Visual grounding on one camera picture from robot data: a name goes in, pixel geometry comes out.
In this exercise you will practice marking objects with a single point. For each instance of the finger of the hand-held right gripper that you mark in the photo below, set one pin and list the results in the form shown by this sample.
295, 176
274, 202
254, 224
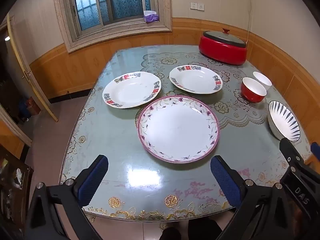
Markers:
291, 155
316, 151

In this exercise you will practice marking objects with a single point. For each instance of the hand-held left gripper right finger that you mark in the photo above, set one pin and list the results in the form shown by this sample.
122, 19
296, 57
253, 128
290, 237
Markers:
223, 177

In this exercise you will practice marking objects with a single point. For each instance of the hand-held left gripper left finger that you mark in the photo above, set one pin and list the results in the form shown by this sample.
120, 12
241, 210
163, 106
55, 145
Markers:
93, 177

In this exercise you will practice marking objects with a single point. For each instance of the white bowl blue leaf stripes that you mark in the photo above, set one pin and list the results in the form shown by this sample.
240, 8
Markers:
280, 122

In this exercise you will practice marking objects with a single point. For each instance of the white plate pink floral rim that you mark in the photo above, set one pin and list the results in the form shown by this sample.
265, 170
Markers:
177, 130

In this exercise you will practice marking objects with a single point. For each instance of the red bowl white inside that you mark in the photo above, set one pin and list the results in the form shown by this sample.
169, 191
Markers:
250, 96

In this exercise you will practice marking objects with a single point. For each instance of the white bowl floral print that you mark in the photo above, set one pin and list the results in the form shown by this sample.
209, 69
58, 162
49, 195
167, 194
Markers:
263, 78

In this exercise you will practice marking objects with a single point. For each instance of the white plate red blue print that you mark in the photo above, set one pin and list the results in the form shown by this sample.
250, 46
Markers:
132, 90
196, 80

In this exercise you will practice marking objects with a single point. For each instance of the person's dark pants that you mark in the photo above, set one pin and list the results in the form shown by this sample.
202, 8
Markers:
172, 233

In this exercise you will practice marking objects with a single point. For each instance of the dark wooden cabinet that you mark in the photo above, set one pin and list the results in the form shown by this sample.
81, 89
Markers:
15, 187

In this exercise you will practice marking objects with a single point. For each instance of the red-brown box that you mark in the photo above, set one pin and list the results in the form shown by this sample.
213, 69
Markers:
33, 106

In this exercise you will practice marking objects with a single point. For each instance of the yellow wooden door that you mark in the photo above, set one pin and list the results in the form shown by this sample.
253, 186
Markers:
32, 80

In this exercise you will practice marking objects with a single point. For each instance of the red electric cooking pot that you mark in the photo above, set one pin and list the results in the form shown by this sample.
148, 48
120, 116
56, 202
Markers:
222, 52

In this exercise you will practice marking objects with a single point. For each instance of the gold floral lace table mat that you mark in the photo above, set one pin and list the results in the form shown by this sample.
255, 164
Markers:
162, 62

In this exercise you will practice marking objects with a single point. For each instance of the grey pot lid red knob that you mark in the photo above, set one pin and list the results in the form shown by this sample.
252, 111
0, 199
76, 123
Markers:
222, 36

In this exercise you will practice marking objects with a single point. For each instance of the purple tissue box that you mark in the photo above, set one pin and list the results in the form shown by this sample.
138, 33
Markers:
151, 16

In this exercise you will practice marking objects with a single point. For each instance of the window with patterned glass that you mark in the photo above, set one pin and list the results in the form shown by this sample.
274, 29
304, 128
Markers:
120, 0

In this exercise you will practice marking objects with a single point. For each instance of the white wall socket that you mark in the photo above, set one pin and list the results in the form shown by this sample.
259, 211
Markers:
201, 7
194, 5

